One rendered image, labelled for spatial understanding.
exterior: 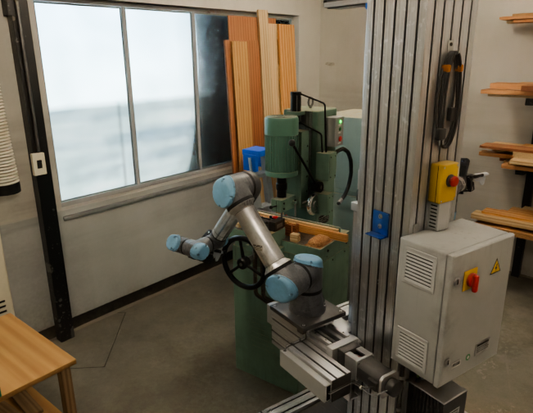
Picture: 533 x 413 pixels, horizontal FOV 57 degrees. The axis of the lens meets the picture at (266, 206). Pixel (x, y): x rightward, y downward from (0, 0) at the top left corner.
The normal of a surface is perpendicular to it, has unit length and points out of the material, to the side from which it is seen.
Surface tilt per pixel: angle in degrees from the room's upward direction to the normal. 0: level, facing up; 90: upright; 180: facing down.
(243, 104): 87
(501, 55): 90
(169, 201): 90
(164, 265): 90
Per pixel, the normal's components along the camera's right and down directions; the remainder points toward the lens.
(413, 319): -0.83, 0.18
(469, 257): 0.56, 0.24
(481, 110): -0.65, 0.23
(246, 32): 0.74, 0.15
